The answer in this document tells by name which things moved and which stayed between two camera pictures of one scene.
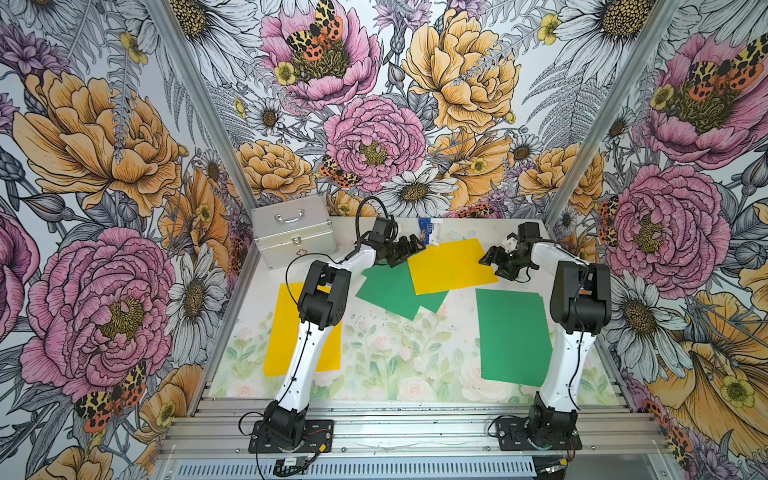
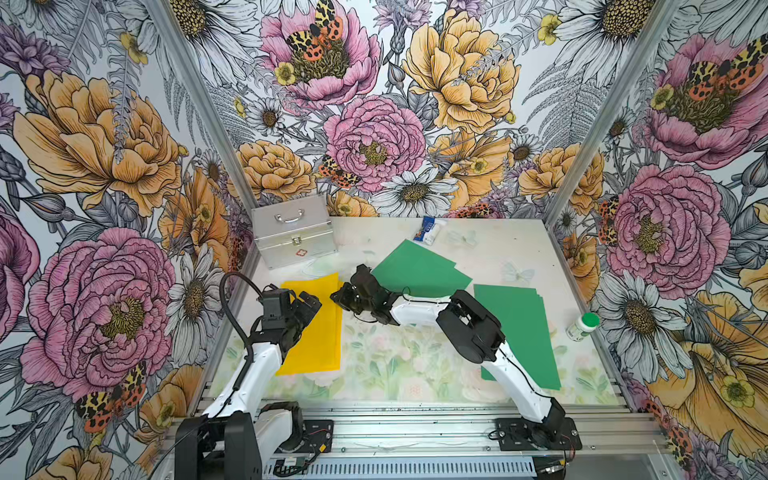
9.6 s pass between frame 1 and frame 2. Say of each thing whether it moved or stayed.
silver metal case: stayed
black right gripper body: moved
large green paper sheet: stayed
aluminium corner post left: stayed
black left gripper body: moved
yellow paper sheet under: moved
